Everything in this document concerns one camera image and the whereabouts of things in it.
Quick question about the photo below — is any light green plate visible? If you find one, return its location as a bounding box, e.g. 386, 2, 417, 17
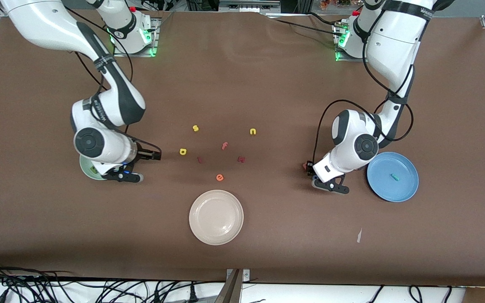
79, 154, 110, 181

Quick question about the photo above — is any blue plate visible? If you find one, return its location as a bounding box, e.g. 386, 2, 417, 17
366, 151, 419, 203

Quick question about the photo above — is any cream white plate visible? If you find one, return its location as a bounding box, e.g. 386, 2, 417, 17
189, 189, 244, 246

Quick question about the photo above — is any brown table cover sheet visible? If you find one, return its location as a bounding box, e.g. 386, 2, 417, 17
0, 8, 485, 287

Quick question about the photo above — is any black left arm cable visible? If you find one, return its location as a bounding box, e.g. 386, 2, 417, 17
312, 8, 415, 169

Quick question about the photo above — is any long black right arm cable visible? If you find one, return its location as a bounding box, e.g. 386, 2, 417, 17
64, 6, 134, 91

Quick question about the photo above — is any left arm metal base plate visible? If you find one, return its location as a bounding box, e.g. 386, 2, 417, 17
333, 21, 366, 63

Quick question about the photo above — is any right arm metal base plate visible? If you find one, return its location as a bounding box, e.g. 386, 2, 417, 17
113, 18, 160, 57

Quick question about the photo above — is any small metal bracket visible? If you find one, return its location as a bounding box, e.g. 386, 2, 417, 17
226, 268, 251, 282

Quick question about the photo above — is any thin black base cable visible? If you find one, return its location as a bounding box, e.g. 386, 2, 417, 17
264, 15, 346, 38

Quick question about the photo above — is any grey aluminium frame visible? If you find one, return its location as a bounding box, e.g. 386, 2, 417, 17
219, 0, 282, 13

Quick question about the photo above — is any tangled black cable bundle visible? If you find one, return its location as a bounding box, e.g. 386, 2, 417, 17
0, 260, 226, 303

